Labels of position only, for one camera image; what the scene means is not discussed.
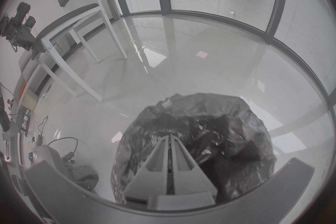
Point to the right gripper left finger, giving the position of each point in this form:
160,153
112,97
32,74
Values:
152,173

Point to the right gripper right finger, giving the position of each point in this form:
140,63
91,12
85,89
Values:
189,178

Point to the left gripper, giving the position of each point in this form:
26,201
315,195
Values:
30,39

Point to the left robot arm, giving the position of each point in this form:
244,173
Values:
22,11

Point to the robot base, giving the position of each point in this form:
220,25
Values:
47,156

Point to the black plastic bag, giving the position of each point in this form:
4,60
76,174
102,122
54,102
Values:
231,133

